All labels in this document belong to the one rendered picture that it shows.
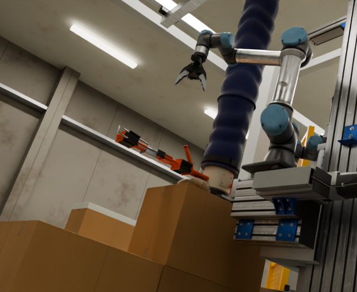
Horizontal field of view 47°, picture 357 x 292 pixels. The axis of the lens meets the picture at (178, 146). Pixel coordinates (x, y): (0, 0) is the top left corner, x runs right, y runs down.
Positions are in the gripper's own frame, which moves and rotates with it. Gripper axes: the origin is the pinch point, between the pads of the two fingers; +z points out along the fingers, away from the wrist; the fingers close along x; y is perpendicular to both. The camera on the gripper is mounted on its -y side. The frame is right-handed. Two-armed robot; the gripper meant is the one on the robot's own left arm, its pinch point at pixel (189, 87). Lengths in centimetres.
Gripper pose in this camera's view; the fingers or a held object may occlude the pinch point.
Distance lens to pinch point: 207.7
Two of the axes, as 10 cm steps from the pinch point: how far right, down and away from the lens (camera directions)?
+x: -9.6, -2.4, 1.3
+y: 0.3, 3.7, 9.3
